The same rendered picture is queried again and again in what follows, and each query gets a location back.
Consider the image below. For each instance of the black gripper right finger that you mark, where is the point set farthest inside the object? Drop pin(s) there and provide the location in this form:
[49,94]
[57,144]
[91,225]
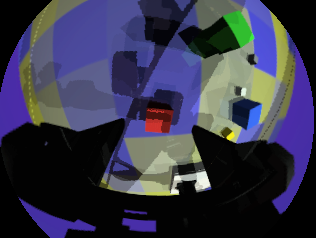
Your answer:
[221,157]

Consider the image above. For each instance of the blue cube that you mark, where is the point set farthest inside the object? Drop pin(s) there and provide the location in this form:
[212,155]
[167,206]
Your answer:
[246,113]

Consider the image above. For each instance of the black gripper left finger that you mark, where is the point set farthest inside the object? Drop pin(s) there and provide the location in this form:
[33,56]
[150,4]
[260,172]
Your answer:
[91,149]

